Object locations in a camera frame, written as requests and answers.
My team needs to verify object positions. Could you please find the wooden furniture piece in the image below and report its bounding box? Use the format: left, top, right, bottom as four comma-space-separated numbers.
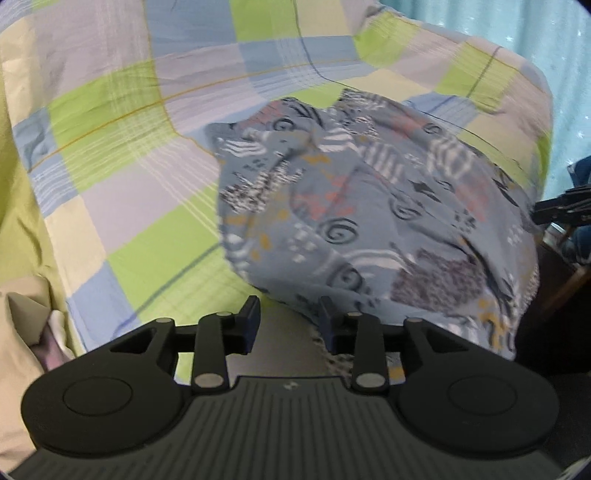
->
538, 261, 591, 321

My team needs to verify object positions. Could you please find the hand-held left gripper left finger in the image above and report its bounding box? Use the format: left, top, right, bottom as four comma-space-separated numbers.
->
109, 295, 262, 394

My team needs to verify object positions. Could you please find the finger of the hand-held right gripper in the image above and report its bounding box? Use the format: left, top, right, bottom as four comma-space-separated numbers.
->
531, 184, 591, 228

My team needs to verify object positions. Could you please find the beige cloth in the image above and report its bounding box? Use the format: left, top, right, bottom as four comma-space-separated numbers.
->
0, 276, 75, 462

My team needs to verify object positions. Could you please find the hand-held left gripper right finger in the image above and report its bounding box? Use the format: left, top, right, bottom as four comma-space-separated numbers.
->
320, 296, 472, 394

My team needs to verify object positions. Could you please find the checkered bed sheet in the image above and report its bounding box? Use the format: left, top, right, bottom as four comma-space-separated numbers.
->
0, 0, 555, 384

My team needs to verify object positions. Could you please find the blue patterned garment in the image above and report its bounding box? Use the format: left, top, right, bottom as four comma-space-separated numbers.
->
204, 89, 541, 384

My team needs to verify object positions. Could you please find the yellow-green bed cover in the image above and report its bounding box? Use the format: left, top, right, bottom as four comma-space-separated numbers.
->
0, 88, 70, 301

